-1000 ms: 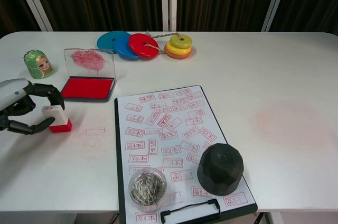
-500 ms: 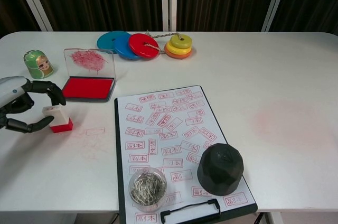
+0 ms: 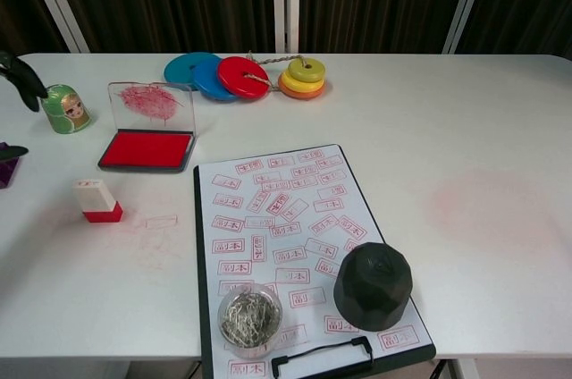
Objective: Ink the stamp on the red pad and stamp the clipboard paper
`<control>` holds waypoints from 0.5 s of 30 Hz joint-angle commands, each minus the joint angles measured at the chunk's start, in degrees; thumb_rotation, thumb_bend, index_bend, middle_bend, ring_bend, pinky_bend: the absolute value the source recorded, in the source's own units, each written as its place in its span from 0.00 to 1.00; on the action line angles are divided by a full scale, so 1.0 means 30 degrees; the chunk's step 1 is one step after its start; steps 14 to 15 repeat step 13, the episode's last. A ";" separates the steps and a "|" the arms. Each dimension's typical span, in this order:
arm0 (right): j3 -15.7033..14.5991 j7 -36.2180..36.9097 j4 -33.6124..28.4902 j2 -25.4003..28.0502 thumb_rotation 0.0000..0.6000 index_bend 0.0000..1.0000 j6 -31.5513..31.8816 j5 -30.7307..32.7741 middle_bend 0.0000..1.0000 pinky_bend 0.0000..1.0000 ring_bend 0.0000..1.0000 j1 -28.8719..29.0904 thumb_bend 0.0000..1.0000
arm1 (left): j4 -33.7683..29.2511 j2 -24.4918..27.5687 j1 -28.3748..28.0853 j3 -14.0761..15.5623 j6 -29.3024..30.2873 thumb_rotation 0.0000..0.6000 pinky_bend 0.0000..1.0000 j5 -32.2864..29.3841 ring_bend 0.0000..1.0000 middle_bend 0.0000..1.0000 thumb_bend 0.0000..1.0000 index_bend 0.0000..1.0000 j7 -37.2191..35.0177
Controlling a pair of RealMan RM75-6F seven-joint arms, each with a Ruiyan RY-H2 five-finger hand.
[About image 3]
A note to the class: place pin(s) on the purple block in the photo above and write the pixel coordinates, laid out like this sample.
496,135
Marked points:
6,171

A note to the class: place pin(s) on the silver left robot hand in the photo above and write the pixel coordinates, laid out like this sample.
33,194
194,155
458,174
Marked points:
27,79

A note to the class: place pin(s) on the red ink pad clear lid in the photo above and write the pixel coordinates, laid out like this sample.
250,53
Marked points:
145,150

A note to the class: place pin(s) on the blue disc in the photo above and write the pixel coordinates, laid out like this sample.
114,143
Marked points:
207,81

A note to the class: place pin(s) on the lime green small disc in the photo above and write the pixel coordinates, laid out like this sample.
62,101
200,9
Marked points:
297,70

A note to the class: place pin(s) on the yellow disc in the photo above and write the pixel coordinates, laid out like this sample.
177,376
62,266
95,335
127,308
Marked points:
290,82

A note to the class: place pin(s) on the orange disc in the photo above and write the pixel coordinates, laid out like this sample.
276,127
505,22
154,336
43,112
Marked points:
301,94

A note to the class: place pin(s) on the red disc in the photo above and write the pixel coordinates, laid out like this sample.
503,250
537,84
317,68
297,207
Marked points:
232,70

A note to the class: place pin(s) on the green matryoshka doll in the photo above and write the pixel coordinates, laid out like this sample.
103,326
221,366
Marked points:
67,113

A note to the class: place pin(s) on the black clipboard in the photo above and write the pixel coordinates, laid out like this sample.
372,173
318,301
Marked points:
201,307

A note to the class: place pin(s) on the teal disc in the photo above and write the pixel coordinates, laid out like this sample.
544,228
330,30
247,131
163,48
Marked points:
179,68

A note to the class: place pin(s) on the clear round box of clips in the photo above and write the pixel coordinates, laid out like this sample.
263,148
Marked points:
249,316

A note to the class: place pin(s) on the white red rubber stamp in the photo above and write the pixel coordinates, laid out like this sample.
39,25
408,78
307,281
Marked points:
96,200

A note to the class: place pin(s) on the black faceted cup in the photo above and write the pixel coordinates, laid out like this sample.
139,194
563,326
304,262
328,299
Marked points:
373,285

